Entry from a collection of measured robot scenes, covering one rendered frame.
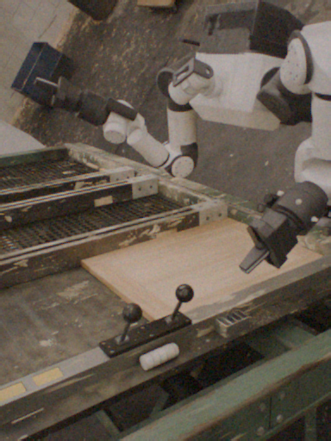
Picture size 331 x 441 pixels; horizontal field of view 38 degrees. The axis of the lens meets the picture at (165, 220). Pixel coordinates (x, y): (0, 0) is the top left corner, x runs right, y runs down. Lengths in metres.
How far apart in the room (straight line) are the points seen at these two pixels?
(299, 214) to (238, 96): 0.41
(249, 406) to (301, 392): 0.14
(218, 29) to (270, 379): 0.88
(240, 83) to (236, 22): 0.16
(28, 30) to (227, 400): 6.12
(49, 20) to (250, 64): 5.62
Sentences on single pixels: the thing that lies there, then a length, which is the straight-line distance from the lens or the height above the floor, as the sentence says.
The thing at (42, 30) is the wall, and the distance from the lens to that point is 6.72.
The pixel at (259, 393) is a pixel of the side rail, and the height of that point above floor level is 1.38.
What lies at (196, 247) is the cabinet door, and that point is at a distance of 1.46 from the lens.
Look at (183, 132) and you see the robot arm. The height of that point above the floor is 1.21.
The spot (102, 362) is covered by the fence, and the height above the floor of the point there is 1.51.
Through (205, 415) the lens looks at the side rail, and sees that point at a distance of 0.82.
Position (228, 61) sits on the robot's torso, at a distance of 1.29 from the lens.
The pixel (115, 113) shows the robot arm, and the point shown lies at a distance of 1.45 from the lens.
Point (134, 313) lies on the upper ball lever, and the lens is 0.88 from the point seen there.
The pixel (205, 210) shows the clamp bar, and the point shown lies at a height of 1.00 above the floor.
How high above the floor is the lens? 2.10
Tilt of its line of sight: 39 degrees down
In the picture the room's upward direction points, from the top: 62 degrees counter-clockwise
